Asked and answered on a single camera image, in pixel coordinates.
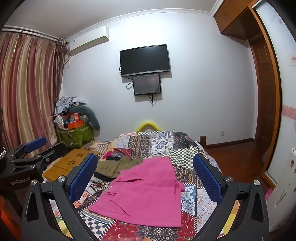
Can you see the striped maroon curtain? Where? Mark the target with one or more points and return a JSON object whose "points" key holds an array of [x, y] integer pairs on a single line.
{"points": [[25, 88]]}

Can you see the grey pillow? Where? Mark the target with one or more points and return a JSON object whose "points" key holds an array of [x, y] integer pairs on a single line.
{"points": [[92, 118]]}

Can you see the yellow foam tube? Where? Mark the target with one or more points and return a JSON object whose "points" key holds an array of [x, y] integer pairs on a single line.
{"points": [[149, 124]]}

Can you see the magenta red garment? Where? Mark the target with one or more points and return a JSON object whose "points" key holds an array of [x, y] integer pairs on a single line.
{"points": [[120, 153]]}

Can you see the white plastic appliance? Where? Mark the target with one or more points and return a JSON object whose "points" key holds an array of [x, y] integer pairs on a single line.
{"points": [[283, 192]]}

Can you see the white wardrobe sliding door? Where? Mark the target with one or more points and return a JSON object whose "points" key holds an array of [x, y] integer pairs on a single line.
{"points": [[284, 92]]}

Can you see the wooden lap board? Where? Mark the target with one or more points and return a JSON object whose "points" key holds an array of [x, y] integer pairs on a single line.
{"points": [[69, 162]]}

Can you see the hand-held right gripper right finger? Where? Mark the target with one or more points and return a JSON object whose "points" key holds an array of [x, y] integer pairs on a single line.
{"points": [[208, 179]]}

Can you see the white air conditioner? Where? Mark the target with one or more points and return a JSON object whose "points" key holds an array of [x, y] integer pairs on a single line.
{"points": [[89, 39]]}

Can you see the white wall socket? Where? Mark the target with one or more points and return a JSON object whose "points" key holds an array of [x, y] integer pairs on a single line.
{"points": [[221, 133]]}

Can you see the wooden overhead cabinet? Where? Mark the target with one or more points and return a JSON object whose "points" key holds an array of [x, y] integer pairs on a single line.
{"points": [[233, 16]]}

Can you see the wooden bed post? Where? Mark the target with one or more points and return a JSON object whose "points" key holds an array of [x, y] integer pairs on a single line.
{"points": [[202, 140]]}

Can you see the green fabric bag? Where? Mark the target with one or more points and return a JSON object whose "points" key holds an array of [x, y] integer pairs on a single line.
{"points": [[76, 136]]}

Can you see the wooden door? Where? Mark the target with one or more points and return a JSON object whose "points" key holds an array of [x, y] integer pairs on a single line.
{"points": [[262, 92]]}

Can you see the olive green pants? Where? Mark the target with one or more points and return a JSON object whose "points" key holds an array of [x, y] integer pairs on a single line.
{"points": [[115, 165]]}

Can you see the small black wall monitor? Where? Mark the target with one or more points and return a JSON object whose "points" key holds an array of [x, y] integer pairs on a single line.
{"points": [[146, 84]]}

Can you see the orange box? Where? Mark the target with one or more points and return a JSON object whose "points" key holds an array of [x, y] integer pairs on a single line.
{"points": [[76, 124]]}

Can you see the black wall television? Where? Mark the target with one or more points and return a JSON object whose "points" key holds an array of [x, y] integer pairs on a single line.
{"points": [[144, 60]]}

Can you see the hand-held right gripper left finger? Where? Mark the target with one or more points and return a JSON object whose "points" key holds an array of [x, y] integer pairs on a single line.
{"points": [[83, 179]]}

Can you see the pink pants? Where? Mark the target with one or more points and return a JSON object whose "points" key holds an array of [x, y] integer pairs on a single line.
{"points": [[143, 190]]}

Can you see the patchwork printed blanket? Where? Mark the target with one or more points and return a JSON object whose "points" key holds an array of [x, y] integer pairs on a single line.
{"points": [[161, 143]]}

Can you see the white curtain rail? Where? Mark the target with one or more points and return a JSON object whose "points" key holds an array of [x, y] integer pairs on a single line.
{"points": [[30, 32]]}

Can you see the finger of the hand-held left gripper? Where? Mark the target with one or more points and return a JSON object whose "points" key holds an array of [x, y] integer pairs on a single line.
{"points": [[39, 160], [35, 143]]}

